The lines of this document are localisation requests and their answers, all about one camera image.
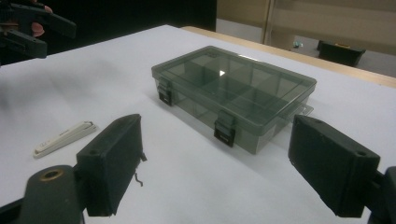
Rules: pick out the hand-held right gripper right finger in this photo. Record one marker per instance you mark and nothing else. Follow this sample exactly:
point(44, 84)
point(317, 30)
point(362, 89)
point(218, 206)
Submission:
point(330, 165)

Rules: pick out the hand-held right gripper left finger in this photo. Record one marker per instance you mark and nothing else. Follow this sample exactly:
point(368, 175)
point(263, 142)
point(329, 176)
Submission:
point(109, 165)

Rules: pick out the white nail clipper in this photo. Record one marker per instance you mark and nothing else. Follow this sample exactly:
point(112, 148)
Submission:
point(62, 138)

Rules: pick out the grey transparent compartment storage box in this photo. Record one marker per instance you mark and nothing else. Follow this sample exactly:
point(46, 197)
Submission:
point(236, 93)

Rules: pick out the white table sheet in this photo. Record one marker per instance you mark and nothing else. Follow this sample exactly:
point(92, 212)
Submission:
point(93, 81)

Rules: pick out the dark curtain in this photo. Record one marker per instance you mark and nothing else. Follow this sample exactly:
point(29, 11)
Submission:
point(124, 18)

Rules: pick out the light wooden table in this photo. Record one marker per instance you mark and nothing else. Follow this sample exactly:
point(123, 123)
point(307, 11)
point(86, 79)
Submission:
point(311, 60)

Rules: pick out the beige wooden bench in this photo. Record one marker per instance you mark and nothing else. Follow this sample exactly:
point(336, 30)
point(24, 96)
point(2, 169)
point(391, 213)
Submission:
point(243, 9)

